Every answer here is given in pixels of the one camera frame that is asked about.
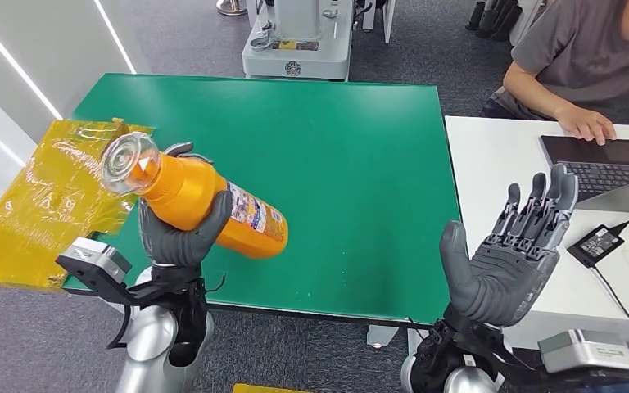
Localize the person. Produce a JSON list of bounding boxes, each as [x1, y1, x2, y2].
[[479, 0, 629, 147]]

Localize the green table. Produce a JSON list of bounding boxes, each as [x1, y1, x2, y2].
[[62, 73, 463, 327]]

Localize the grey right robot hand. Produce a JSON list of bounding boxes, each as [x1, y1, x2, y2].
[[439, 164, 581, 328]]

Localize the black power adapter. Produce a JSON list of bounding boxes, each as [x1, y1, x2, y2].
[[566, 224, 624, 269]]

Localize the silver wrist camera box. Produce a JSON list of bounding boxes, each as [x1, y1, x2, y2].
[[536, 328, 629, 376], [55, 237, 133, 291]]

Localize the person's hand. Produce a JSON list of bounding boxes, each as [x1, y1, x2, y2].
[[553, 104, 618, 147]]

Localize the yellow plastic sheet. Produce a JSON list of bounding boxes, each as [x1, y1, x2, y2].
[[0, 119, 156, 290]]

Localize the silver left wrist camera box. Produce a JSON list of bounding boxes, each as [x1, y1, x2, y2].
[[55, 237, 133, 291]]

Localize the white table foot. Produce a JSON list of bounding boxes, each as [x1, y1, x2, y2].
[[365, 324, 397, 350]]

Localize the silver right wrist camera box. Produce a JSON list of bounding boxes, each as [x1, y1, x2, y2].
[[536, 328, 629, 376]]

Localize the black chair legs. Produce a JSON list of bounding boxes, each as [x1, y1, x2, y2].
[[464, 0, 523, 44]]

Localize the orange bottle with clear cap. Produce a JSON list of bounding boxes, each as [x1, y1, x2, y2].
[[100, 131, 290, 261]]

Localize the dark grey laptop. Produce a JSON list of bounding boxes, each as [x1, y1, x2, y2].
[[539, 134, 629, 215]]

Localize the white desk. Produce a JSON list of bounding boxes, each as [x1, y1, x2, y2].
[[444, 116, 629, 354]]

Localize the yellow floor marker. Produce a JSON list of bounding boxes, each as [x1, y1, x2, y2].
[[232, 383, 305, 393]]

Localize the yellow taped box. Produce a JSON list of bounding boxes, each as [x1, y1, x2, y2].
[[109, 117, 132, 143]]

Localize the chrome stand base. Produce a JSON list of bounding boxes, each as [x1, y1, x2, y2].
[[215, 0, 249, 19]]

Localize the white machine base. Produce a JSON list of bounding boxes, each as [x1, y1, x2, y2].
[[241, 0, 357, 83]]

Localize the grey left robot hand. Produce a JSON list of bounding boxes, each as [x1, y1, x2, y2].
[[138, 142, 235, 270]]

